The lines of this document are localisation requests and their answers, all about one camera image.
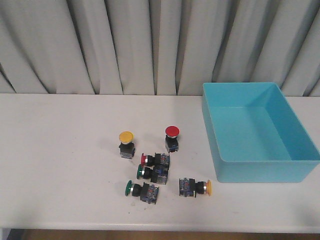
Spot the grey pleated curtain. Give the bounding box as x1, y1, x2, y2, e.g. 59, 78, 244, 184
0, 0, 320, 97

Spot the lying yellow push button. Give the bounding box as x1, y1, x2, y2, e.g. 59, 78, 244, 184
179, 177, 213, 198

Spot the yellow push button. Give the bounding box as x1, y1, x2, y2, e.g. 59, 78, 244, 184
119, 131, 136, 159
179, 177, 213, 198

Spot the red push button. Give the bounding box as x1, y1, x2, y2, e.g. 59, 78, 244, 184
165, 125, 180, 153
140, 153, 170, 168

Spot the light blue plastic box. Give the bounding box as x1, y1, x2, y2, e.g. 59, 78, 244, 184
202, 82, 320, 183

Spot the green push button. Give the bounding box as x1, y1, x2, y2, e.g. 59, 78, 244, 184
136, 164, 169, 185
124, 180, 160, 205

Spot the upper green push button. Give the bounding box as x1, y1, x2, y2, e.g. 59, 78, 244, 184
136, 164, 169, 185

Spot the lying red push button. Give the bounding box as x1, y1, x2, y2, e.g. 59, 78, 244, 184
140, 153, 170, 168

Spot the lower green push button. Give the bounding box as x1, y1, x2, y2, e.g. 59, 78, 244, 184
124, 180, 160, 205

